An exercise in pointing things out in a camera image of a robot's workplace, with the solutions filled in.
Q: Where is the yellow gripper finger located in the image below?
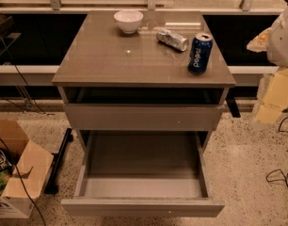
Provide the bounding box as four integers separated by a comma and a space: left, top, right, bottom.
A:
254, 69, 288, 126
247, 27, 271, 53

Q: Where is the blue pepsi can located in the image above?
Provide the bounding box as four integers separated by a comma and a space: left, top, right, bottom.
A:
188, 32, 214, 74

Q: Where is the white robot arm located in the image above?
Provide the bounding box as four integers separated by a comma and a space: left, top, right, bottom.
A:
247, 6, 288, 128

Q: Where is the crushed silver can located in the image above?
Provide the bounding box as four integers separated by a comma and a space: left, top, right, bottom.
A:
156, 28, 188, 52

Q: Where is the grey drawer cabinet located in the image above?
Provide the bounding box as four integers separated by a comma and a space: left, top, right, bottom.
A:
53, 11, 235, 146

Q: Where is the open grey middle drawer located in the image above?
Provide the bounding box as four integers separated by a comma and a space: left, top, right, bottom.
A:
61, 132, 224, 218

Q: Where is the closed grey top drawer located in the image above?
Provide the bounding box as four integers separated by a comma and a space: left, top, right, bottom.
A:
64, 104, 223, 131

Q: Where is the white ceramic bowl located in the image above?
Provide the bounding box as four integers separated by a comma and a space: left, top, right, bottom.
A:
114, 10, 144, 34

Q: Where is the black floor bar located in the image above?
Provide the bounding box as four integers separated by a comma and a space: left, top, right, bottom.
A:
44, 128, 73, 195

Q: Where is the open cardboard box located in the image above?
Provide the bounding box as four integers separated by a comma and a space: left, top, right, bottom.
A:
0, 120, 54, 218

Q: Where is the black snack bag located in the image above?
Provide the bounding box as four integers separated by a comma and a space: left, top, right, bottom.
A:
0, 148, 12, 172

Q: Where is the green snack bag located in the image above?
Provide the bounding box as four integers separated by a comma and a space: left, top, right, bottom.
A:
0, 169, 11, 196

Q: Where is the black cable right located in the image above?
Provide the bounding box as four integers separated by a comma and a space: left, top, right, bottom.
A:
265, 112, 288, 192

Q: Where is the black cable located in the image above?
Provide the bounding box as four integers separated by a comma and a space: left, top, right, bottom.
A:
265, 112, 288, 192
0, 35, 48, 226

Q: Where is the white window ledge rail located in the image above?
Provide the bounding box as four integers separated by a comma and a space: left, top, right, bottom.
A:
0, 65, 278, 87

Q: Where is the black cable left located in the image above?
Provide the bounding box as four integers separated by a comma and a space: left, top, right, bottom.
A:
0, 35, 48, 226

